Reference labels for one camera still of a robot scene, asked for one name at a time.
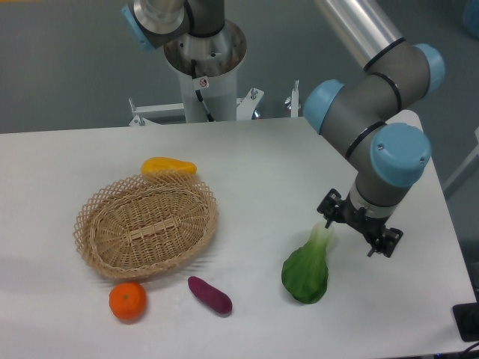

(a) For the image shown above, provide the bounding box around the woven wicker basket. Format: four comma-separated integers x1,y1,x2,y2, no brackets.
73,171,219,280

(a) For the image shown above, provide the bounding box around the green bok choy vegetable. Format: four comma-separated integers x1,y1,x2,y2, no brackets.
281,222,335,304

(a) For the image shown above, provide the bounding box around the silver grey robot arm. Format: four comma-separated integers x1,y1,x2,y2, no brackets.
121,1,445,257

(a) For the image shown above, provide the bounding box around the purple sweet potato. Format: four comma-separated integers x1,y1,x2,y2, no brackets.
188,276,233,316

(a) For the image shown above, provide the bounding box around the black box at table edge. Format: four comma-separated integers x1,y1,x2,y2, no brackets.
452,302,478,342

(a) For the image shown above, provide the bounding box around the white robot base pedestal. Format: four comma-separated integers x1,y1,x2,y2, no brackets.
164,20,246,117

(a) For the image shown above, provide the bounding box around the white metal frame bracket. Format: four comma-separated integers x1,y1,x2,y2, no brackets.
127,79,302,126

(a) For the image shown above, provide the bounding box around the black cable on pedestal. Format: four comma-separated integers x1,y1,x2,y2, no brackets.
189,58,216,123

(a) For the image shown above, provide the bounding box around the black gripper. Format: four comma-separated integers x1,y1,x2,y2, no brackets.
317,188,403,257

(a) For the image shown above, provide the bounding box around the orange tangerine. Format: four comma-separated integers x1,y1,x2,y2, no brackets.
109,282,147,322

